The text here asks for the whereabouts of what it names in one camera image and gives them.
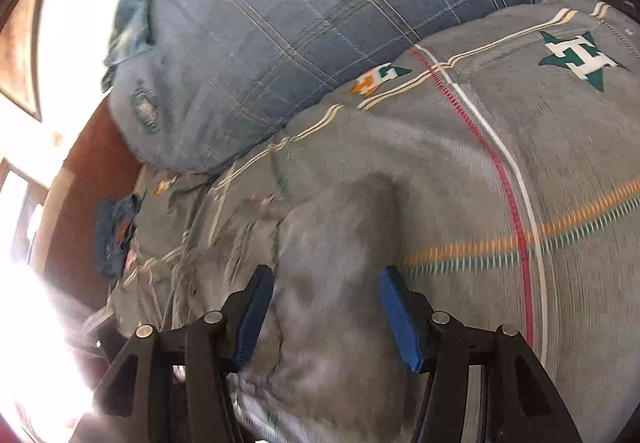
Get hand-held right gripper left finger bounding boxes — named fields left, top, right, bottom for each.
left=70, top=265, right=276, bottom=443

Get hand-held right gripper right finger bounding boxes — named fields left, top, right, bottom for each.
left=378, top=265, right=584, bottom=443

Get grey denim pants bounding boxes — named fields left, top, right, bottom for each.
left=227, top=173, right=418, bottom=443

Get dark blue jeans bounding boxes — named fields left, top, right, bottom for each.
left=95, top=195, right=143, bottom=279

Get brown headboard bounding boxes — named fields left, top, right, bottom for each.
left=42, top=98, right=146, bottom=324

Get grey printed bed sheet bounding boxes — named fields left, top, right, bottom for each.
left=107, top=0, right=640, bottom=443

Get blue plaid pillow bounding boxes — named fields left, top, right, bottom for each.
left=107, top=0, right=623, bottom=176

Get light blue jeans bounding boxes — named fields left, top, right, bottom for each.
left=100, top=0, right=153, bottom=91

